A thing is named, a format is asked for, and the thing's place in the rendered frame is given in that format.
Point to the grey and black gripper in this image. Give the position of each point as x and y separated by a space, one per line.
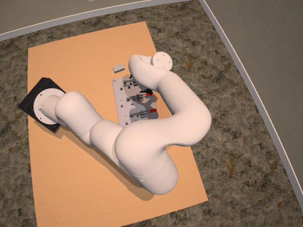
144 89

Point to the black toggle clamp with red handle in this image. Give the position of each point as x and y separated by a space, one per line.
139 97

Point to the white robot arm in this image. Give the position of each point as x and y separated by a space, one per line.
139 147

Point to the grey toggle clamp with red handle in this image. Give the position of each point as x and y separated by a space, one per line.
143 113

